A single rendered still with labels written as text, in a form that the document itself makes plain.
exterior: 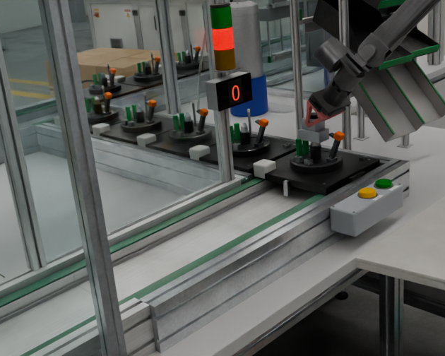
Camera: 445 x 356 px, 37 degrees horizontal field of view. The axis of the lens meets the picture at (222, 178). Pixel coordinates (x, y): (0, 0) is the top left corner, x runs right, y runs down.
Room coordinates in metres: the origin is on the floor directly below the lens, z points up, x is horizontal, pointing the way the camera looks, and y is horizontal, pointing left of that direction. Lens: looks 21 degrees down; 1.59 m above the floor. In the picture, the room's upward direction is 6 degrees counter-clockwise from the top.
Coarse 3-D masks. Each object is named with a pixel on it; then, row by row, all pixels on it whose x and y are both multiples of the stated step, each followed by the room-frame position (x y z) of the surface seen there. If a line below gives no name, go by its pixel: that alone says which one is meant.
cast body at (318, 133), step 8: (312, 112) 1.69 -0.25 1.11; (304, 120) 1.68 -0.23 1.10; (312, 120) 1.66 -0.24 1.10; (304, 128) 1.68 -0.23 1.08; (312, 128) 1.66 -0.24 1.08; (320, 128) 1.67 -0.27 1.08; (304, 136) 1.68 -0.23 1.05; (312, 136) 1.66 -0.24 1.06; (320, 136) 1.65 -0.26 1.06; (328, 136) 1.67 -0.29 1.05
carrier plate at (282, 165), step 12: (288, 156) 1.77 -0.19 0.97; (348, 156) 1.72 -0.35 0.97; (360, 156) 1.71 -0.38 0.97; (276, 168) 1.68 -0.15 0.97; (288, 168) 1.67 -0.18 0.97; (348, 168) 1.63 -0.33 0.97; (360, 168) 1.62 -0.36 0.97; (372, 168) 1.65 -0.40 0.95; (276, 180) 1.63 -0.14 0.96; (288, 180) 1.60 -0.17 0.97; (300, 180) 1.58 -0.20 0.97; (312, 180) 1.57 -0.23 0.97; (324, 180) 1.56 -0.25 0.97; (336, 180) 1.56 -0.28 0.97; (348, 180) 1.58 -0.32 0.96; (324, 192) 1.52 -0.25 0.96
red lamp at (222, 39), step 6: (216, 30) 1.62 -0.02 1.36; (222, 30) 1.61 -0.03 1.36; (228, 30) 1.62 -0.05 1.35; (216, 36) 1.62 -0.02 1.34; (222, 36) 1.61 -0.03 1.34; (228, 36) 1.61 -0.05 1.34; (216, 42) 1.62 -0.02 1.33; (222, 42) 1.61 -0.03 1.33; (228, 42) 1.61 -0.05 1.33; (216, 48) 1.62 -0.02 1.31; (222, 48) 1.61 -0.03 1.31; (228, 48) 1.61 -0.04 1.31
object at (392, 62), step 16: (320, 0) 1.95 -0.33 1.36; (336, 0) 2.00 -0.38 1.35; (352, 0) 2.02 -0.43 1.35; (320, 16) 1.95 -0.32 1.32; (336, 16) 1.90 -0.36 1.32; (352, 16) 2.02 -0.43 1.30; (368, 16) 1.97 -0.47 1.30; (336, 32) 1.90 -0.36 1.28; (352, 32) 1.85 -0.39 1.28; (368, 32) 1.96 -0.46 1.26; (352, 48) 1.85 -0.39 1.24; (400, 48) 1.87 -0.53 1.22; (384, 64) 1.77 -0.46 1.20; (400, 64) 1.82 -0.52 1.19
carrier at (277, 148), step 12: (240, 132) 1.86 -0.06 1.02; (240, 144) 1.82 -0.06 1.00; (252, 144) 1.85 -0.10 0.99; (264, 144) 1.84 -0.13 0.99; (276, 144) 1.89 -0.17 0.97; (240, 156) 1.80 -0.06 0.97; (252, 156) 1.80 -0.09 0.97; (264, 156) 1.79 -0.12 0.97; (276, 156) 1.78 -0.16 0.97; (240, 168) 1.72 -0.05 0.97; (252, 168) 1.71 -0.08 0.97
